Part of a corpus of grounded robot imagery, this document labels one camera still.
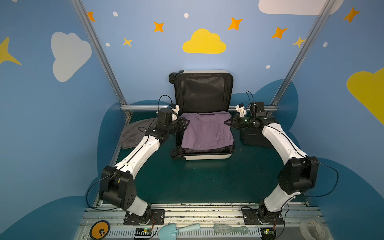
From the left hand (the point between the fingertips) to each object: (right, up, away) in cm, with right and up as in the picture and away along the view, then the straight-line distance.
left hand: (188, 119), depth 82 cm
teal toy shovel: (-11, -55, -10) cm, 57 cm away
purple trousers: (+11, -6, +10) cm, 16 cm away
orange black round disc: (-43, -54, -11) cm, 69 cm away
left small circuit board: (-22, -57, -9) cm, 62 cm away
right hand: (+21, -1, +2) cm, 21 cm away
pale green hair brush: (+16, -53, -11) cm, 56 cm away
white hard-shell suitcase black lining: (+11, +15, +14) cm, 23 cm away
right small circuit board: (+40, -57, -8) cm, 70 cm away
